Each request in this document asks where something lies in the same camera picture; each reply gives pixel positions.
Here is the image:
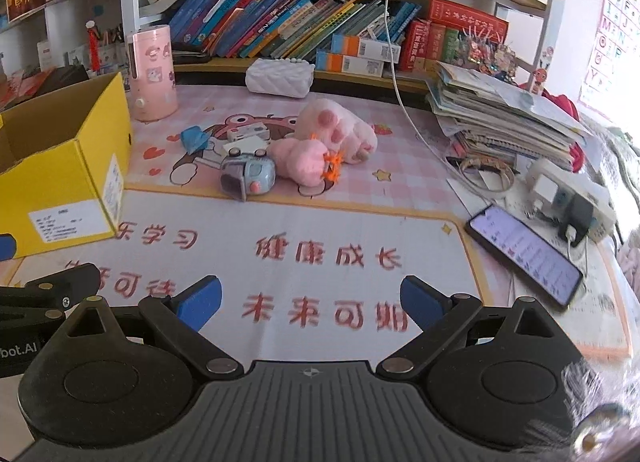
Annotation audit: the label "blue grey toy gadget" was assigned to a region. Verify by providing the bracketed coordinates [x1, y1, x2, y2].
[220, 147, 277, 201]

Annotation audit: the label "pink plush paw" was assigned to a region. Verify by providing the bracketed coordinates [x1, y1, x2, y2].
[294, 98, 378, 164]

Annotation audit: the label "white staples box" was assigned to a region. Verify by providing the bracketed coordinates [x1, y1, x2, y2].
[224, 123, 270, 156]

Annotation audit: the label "pink plush pig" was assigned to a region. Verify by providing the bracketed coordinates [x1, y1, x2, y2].
[267, 137, 343, 188]

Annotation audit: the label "yellow cardboard box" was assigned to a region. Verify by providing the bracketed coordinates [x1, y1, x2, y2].
[0, 74, 132, 260]

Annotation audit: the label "black smartphone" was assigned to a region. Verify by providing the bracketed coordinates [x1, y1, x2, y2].
[464, 204, 584, 312]

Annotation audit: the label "pink cartoon desk mat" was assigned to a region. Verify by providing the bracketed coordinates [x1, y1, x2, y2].
[0, 84, 632, 362]

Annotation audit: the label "white power strip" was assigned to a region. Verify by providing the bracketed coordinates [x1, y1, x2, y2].
[525, 158, 616, 243]

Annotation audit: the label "stack of papers and notebooks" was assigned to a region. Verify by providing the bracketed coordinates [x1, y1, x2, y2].
[425, 63, 592, 173]

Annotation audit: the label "red hanging tassel ornament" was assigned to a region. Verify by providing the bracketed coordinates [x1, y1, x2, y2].
[86, 19, 101, 74]

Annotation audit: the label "pink cylindrical pen holder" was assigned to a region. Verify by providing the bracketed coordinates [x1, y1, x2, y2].
[127, 25, 178, 122]

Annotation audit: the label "white quilted pouch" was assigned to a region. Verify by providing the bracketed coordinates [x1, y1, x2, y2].
[245, 58, 314, 100]

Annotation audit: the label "red dictionary books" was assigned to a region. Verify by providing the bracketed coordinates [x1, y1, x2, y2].
[390, 0, 514, 76]

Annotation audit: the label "lower orange white box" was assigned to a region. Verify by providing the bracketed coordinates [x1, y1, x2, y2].
[314, 50, 384, 78]

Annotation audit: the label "orange white box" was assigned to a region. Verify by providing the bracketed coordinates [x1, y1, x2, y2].
[314, 50, 384, 78]
[331, 34, 400, 64]

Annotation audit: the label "upper orange white box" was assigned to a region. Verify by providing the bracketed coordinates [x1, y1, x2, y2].
[331, 34, 400, 64]

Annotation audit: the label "row of colourful books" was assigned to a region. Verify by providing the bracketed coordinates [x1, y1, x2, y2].
[168, 0, 422, 62]

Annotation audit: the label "coiled bracelet ring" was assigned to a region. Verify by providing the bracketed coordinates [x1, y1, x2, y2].
[456, 153, 516, 194]

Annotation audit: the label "white hanging cable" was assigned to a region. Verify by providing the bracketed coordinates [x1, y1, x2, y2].
[384, 0, 507, 203]

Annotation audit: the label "alphabet wall poster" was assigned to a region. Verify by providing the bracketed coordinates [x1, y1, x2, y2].
[579, 0, 639, 121]

